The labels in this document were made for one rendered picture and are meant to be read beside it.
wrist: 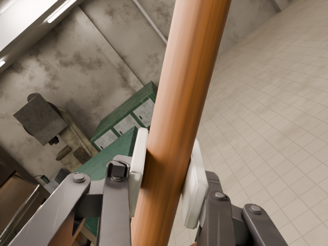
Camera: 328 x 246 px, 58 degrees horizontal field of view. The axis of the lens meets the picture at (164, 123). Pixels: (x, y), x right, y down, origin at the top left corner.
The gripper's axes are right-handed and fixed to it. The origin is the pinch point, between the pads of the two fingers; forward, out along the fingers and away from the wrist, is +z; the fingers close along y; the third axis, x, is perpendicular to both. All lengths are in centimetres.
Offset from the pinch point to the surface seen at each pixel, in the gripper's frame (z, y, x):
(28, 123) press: 755, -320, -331
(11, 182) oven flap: 141, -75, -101
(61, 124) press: 774, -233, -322
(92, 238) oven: 153, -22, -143
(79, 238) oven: 150, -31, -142
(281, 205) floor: 225, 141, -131
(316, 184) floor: 225, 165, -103
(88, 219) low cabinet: 323, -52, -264
